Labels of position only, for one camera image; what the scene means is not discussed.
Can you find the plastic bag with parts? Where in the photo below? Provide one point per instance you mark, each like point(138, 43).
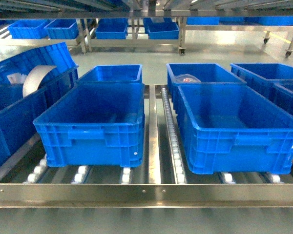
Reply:
point(187, 78)

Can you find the stainless steel shelf rack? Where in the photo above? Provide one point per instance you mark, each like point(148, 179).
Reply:
point(162, 181)

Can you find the rear left blue bin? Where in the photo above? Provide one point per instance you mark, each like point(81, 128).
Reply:
point(113, 73)

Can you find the rear right blue bin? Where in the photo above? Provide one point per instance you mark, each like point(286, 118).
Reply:
point(206, 73)

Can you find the front left blue bin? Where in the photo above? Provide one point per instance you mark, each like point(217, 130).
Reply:
point(95, 124)

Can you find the front right blue bin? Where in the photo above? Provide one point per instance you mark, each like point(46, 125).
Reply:
point(232, 128)

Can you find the tilted blue bin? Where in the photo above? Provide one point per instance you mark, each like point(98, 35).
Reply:
point(57, 55)

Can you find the grey curved sheet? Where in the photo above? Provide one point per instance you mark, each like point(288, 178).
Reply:
point(34, 78)

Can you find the far right blue bin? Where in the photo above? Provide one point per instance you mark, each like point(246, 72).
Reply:
point(262, 76)

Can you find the left edge blue bin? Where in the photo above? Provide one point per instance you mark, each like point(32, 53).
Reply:
point(17, 112)

